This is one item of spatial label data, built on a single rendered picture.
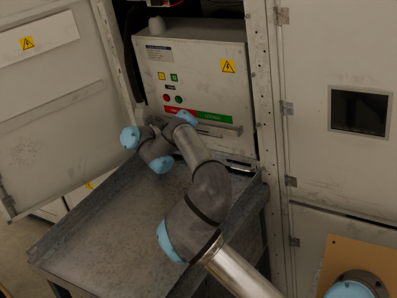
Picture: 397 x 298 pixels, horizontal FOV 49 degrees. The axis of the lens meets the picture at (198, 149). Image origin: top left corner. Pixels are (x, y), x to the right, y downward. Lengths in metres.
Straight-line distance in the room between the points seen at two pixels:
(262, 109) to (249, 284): 0.63
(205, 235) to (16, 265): 2.10
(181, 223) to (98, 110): 0.91
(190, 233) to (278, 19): 0.66
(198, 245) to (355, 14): 0.71
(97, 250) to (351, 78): 1.00
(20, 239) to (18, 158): 1.46
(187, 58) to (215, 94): 0.17
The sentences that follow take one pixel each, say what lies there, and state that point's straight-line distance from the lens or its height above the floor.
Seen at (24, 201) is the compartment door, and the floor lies 0.88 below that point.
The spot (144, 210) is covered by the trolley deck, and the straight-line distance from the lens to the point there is 1.69.
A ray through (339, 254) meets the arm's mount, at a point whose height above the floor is 0.92.
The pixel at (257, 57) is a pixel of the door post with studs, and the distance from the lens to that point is 1.41.
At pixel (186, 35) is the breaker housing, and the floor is 1.39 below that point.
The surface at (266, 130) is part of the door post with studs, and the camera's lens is 1.54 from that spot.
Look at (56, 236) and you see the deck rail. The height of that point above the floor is 0.87.
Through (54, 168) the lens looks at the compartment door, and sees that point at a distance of 1.89.
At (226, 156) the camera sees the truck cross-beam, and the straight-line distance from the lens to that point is 1.75.
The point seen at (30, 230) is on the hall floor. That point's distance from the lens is 3.24.
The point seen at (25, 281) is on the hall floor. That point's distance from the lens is 2.91.
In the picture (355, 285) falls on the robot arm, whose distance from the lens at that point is 1.13.
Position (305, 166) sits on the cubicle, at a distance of 1.53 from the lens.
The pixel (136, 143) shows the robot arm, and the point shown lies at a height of 1.18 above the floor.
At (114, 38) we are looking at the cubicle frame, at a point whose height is 1.39.
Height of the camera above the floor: 1.92
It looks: 34 degrees down
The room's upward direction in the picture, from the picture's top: 11 degrees counter-clockwise
